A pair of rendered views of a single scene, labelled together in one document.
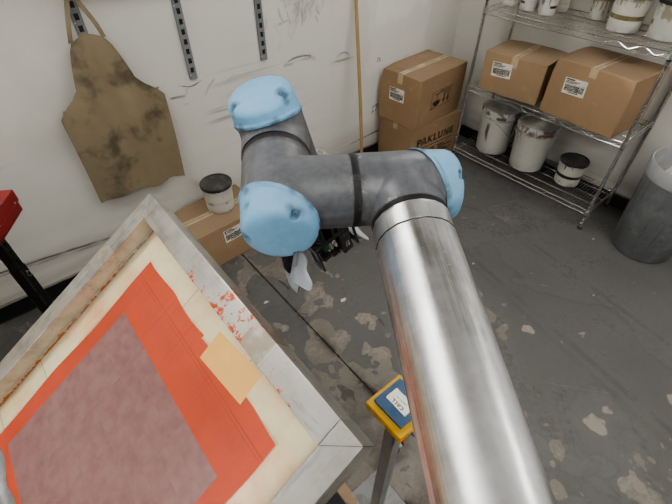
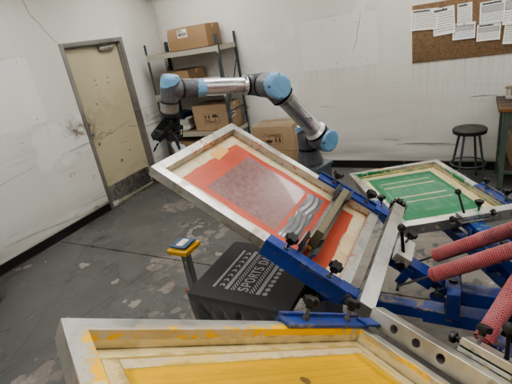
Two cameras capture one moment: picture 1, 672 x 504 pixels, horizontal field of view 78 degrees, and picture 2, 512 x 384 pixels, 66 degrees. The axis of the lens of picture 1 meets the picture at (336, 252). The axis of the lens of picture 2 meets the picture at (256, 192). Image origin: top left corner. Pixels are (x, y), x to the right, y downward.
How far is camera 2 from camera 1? 1.87 m
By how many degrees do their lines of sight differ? 88
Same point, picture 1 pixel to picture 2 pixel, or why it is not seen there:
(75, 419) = (252, 200)
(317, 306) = not seen: outside the picture
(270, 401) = (225, 144)
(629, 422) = (131, 293)
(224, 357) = (217, 153)
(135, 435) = (248, 177)
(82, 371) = (235, 200)
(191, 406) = (234, 162)
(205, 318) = (205, 158)
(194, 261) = (188, 149)
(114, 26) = not seen: outside the picture
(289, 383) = (222, 131)
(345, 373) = not seen: outside the picture
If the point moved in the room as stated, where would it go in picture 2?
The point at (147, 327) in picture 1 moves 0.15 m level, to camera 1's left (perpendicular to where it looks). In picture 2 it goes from (212, 177) to (225, 187)
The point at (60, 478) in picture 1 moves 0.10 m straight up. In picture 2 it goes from (272, 201) to (268, 177)
